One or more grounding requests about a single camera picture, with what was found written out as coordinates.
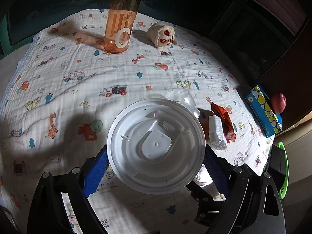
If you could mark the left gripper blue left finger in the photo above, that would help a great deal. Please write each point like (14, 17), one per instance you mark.
(93, 171)

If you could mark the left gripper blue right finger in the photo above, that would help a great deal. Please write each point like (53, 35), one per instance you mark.
(218, 170)

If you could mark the orange snack wrapper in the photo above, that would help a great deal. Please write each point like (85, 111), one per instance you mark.
(227, 125)

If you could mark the white plastic cup lid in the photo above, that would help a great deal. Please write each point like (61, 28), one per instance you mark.
(156, 146)

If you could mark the clear plastic cup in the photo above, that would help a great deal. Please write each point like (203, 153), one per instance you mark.
(185, 99)

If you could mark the green plastic mesh basket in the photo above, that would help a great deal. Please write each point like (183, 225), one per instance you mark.
(284, 188)

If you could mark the blue yellow tissue box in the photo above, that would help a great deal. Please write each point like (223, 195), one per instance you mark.
(259, 103)

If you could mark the red apple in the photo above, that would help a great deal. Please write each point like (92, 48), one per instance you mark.
(278, 102)

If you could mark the white skull squishy toy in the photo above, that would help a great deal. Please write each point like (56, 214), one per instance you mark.
(161, 35)

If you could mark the orange water bottle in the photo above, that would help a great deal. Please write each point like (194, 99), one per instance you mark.
(119, 26)

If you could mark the green window frame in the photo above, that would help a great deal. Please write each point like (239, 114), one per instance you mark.
(6, 46)

